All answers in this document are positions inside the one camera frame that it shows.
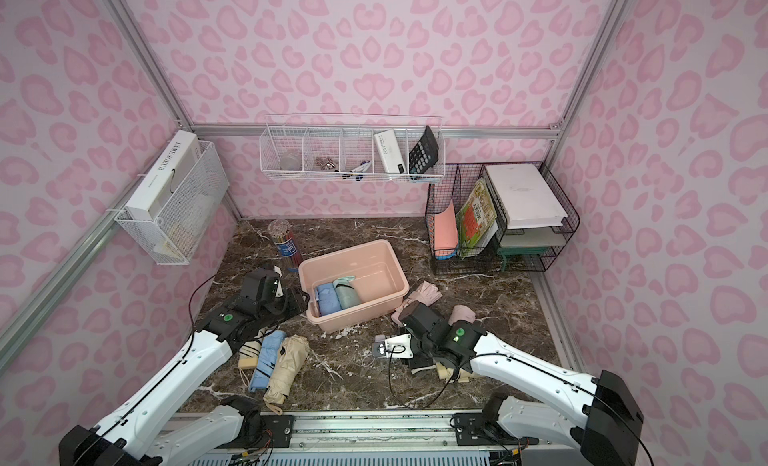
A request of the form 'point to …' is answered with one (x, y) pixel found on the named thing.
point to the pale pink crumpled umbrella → (426, 293)
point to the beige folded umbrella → (292, 352)
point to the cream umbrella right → (447, 373)
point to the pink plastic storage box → (377, 275)
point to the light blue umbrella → (327, 299)
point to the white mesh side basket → (169, 240)
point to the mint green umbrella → (345, 291)
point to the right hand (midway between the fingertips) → (401, 339)
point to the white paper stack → (528, 198)
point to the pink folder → (445, 229)
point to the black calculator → (424, 155)
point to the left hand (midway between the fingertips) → (305, 295)
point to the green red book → (477, 220)
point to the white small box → (389, 148)
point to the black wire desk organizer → (511, 250)
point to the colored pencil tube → (285, 241)
